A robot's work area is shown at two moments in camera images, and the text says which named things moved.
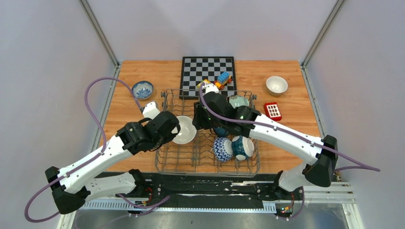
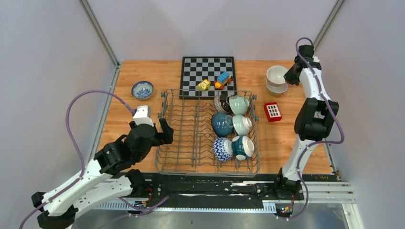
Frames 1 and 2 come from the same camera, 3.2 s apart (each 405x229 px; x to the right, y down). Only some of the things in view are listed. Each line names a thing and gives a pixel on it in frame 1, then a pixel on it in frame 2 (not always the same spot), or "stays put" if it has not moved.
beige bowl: (188, 130) to (275, 76)
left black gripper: (168, 138) stays put
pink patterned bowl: (222, 149) stays put
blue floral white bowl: (143, 90) stays put
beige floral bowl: (276, 86) stays put
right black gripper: (198, 120) to (289, 78)
